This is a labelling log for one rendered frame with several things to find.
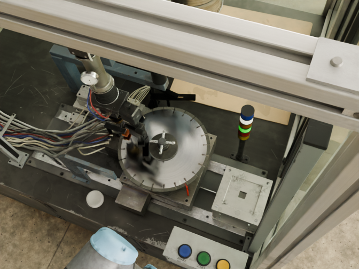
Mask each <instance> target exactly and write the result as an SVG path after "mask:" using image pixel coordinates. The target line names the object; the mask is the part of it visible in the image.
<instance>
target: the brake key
mask: <svg viewBox="0 0 359 269"><path fill-rule="evenodd" d="M190 253H191V250H190V248H189V246H187V245H183V246H181V247H180V249H179V254H180V255H181V256H182V257H188V256H189V255H190Z"/></svg>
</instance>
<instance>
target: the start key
mask: <svg viewBox="0 0 359 269"><path fill-rule="evenodd" d="M198 261H199V263H200V264H202V265H206V264H208V263H209V255H208V254H207V253H205V252H202V253H201V254H199V256H198Z"/></svg>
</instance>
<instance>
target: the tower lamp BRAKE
mask: <svg viewBox="0 0 359 269"><path fill-rule="evenodd" d="M254 112H255V109H254V107H253V106H251V105H244V106H243V107H242V108H241V113H240V116H241V118H242V119H243V120H245V121H249V120H251V119H252V118H253V117H254Z"/></svg>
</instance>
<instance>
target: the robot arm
mask: <svg viewBox="0 0 359 269"><path fill-rule="evenodd" d="M137 256H138V252H137V250H136V249H135V248H134V247H133V246H132V245H131V244H130V243H129V242H128V241H127V240H126V239H124V238H123V237H122V236H120V235H119V234H118V233H116V232H115V231H113V230H112V229H110V228H108V227H102V228H100V229H99V230H98V231H97V232H96V233H95V234H94V235H92V237H91V238H90V240H89V241H88V242H87V243H86V244H85V245H84V247H83V248H82V249H81V250H80V251H79V252H78V253H77V254H76V256H75V257H74V258H73V259H72V260H71V261H70V262H69V263H68V264H67V266H66V267H65V268H64V269H157V268H155V267H154V266H153V265H151V264H147V265H146V266H145V267H144V268H141V267H139V266H138V265H137V264H136V263H135V260H136V258H137Z"/></svg>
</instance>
